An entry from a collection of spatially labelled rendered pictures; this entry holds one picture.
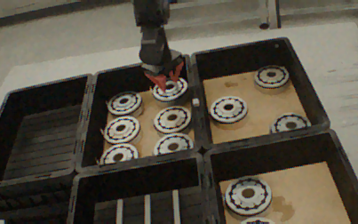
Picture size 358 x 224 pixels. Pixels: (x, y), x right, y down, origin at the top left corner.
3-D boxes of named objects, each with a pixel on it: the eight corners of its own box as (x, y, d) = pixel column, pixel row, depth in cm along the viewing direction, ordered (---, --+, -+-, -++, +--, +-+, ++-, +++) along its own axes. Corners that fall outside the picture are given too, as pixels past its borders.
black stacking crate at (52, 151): (23, 118, 119) (8, 92, 111) (105, 101, 120) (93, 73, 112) (-8, 218, 91) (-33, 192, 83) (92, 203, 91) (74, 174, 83)
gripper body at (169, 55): (184, 58, 104) (179, 36, 99) (158, 78, 99) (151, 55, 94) (167, 52, 108) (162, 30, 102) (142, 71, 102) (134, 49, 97)
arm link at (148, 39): (168, -2, 91) (134, 1, 91) (164, 20, 83) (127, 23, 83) (174, 38, 100) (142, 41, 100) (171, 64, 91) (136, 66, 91)
